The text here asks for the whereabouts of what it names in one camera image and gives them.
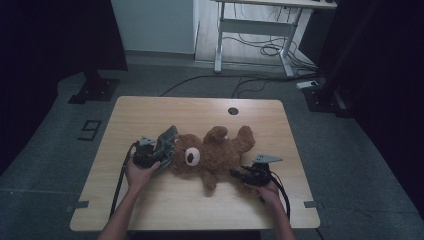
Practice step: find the black stand base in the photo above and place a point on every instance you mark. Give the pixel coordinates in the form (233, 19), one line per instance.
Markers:
(325, 100)
(96, 88)

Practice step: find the person's left hand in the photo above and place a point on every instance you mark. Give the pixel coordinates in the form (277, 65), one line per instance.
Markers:
(141, 175)

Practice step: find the grey towel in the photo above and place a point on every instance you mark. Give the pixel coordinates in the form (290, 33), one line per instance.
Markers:
(166, 143)

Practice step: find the white desk frame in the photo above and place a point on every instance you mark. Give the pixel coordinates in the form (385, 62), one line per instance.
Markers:
(253, 26)

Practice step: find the white power strip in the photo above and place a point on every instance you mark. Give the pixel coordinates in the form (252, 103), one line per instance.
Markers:
(307, 84)

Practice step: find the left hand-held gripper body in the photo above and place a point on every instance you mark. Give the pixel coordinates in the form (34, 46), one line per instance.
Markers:
(145, 155)

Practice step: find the person's right hand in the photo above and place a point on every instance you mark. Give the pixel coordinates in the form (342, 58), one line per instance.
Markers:
(268, 195)

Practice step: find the grey tape strip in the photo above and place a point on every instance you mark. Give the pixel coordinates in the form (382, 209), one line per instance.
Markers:
(78, 205)
(311, 204)

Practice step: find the dark curtain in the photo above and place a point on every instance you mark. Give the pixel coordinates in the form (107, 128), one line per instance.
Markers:
(50, 50)
(383, 83)

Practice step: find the brown teddy bear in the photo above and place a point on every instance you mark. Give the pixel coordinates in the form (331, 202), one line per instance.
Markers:
(213, 156)

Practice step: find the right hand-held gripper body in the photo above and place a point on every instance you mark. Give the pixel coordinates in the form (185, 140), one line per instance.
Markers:
(260, 175)

